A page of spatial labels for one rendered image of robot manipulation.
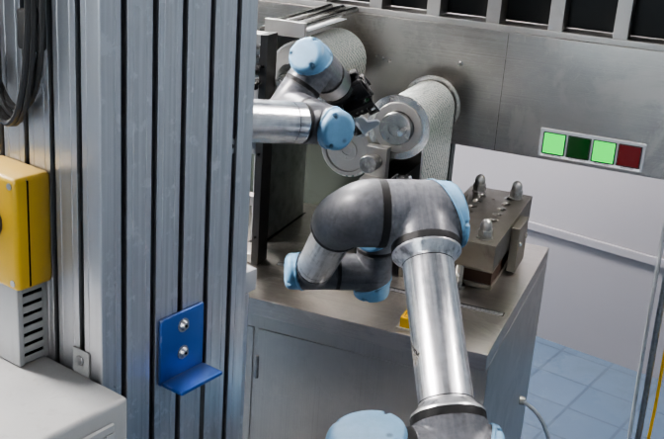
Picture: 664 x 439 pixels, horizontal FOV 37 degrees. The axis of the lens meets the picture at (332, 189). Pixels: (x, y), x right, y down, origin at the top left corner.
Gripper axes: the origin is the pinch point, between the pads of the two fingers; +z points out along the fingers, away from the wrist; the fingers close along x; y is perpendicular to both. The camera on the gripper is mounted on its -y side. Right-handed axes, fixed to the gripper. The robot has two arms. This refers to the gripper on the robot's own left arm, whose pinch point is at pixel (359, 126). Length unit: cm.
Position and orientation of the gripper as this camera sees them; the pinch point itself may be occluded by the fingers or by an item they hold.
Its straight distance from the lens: 217.4
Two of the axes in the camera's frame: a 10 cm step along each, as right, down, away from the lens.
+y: 9.0, -3.8, -2.3
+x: -2.6, -8.7, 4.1
